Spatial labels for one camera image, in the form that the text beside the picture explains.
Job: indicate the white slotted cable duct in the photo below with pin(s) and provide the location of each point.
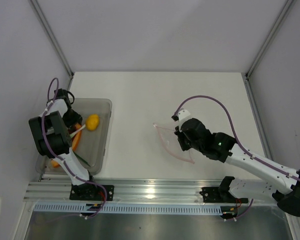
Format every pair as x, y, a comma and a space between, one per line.
123, 208

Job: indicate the right aluminium frame post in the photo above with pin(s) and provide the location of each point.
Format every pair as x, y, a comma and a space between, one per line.
270, 37

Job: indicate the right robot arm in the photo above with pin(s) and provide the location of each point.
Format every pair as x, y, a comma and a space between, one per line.
281, 184

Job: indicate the clear zip top bag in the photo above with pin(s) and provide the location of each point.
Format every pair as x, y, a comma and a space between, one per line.
169, 142

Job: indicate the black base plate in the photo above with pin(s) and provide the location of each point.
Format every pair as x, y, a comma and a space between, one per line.
212, 195
86, 192

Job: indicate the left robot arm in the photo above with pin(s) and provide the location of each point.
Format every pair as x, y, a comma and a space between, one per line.
51, 135

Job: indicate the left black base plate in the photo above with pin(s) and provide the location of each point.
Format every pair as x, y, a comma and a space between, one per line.
86, 192

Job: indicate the left aluminium frame post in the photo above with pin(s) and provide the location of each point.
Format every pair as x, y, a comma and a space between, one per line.
35, 5

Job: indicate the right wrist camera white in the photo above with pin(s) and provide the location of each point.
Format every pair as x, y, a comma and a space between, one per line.
183, 116

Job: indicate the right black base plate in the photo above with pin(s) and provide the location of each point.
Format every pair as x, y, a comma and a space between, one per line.
212, 195

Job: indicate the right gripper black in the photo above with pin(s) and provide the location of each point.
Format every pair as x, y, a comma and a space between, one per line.
180, 135

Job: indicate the green onion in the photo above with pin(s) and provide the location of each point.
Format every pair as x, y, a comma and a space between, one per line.
78, 156

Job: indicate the aluminium frame post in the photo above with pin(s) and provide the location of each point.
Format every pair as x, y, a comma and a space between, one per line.
35, 5
270, 37

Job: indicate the yellow lemon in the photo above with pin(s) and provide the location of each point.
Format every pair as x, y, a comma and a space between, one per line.
92, 122

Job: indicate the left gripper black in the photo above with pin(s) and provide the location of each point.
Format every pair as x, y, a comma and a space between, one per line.
77, 119

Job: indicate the orange papaya slice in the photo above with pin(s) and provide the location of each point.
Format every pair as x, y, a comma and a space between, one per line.
75, 142

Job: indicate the aluminium mounting rail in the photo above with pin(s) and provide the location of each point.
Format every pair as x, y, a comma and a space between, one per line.
124, 191

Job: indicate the clear plastic bin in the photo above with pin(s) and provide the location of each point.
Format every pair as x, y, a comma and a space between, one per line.
92, 144

